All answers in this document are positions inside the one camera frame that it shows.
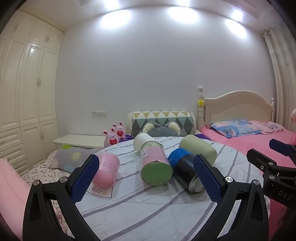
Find white paper cup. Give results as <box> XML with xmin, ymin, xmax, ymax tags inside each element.
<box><xmin>133</xmin><ymin>132</ymin><xmax>155</xmax><ymax>151</ymax></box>

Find sage green cup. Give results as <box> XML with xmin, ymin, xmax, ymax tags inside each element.
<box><xmin>179</xmin><ymin>135</ymin><xmax>217</xmax><ymax>166</ymax></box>

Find pink translucent plastic cup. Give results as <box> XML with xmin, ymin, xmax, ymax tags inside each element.
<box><xmin>92</xmin><ymin>152</ymin><xmax>120</xmax><ymax>188</ymax></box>

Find pink bed sheet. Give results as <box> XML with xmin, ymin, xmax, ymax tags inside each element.
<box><xmin>201</xmin><ymin>126</ymin><xmax>295</xmax><ymax>240</ymax></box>

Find pink cartoon pillow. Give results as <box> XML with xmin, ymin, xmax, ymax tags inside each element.
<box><xmin>249</xmin><ymin>120</ymin><xmax>286</xmax><ymax>135</ymax></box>

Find pink quilt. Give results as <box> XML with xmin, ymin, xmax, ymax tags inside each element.
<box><xmin>1</xmin><ymin>159</ymin><xmax>31</xmax><ymax>240</ymax></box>

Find heart patterned bed sheet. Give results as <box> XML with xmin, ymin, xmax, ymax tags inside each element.
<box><xmin>21</xmin><ymin>150</ymin><xmax>70</xmax><ymax>186</ymax></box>

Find blue cartoon pillow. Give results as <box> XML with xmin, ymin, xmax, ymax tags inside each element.
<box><xmin>210</xmin><ymin>120</ymin><xmax>262</xmax><ymax>138</ymax></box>

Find cream wooden bed headboard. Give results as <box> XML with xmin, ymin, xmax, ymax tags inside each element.
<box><xmin>196</xmin><ymin>86</ymin><xmax>274</xmax><ymax>130</ymax></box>

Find grey flower pillow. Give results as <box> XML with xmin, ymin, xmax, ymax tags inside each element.
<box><xmin>50</xmin><ymin>145</ymin><xmax>100</xmax><ymax>173</ymax></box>

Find striped white round table cloth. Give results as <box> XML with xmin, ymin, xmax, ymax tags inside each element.
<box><xmin>74</xmin><ymin>136</ymin><xmax>271</xmax><ymax>241</ymax></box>

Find black tin blue lid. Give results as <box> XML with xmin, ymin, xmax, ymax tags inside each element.
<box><xmin>168</xmin><ymin>148</ymin><xmax>204</xmax><ymax>194</ymax></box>

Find white nightstand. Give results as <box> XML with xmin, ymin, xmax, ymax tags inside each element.
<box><xmin>53</xmin><ymin>135</ymin><xmax>105</xmax><ymax>149</ymax></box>

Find white curtain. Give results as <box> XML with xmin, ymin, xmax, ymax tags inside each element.
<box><xmin>263</xmin><ymin>23</ymin><xmax>295</xmax><ymax>132</ymax></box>

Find triangle patterned headboard cover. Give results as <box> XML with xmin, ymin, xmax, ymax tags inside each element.
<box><xmin>126</xmin><ymin>111</ymin><xmax>197</xmax><ymax>137</ymax></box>

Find pink green cylindrical canister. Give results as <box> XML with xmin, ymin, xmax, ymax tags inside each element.
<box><xmin>140</xmin><ymin>141</ymin><xmax>173</xmax><ymax>186</ymax></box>

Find front pink plush pig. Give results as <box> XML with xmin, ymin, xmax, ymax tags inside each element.
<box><xmin>102</xmin><ymin>131</ymin><xmax>120</xmax><ymax>148</ymax></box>

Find pink plush pig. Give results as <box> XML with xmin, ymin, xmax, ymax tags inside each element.
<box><xmin>111</xmin><ymin>121</ymin><xmax>126</xmax><ymax>141</ymax></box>
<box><xmin>102</xmin><ymin>131</ymin><xmax>120</xmax><ymax>148</ymax></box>

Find rear pink plush pig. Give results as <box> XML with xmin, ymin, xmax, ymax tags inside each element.
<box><xmin>111</xmin><ymin>121</ymin><xmax>126</xmax><ymax>141</ymax></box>

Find grey bear plush cushion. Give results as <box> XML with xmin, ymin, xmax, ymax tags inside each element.
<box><xmin>142</xmin><ymin>121</ymin><xmax>181</xmax><ymax>137</ymax></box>

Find cream built-in wardrobe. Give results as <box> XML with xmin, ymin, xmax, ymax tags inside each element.
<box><xmin>1</xmin><ymin>11</ymin><xmax>63</xmax><ymax>175</ymax></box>

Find white wall socket panel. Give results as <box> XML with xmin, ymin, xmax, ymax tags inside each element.
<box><xmin>92</xmin><ymin>111</ymin><xmax>107</xmax><ymax>117</ymax></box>

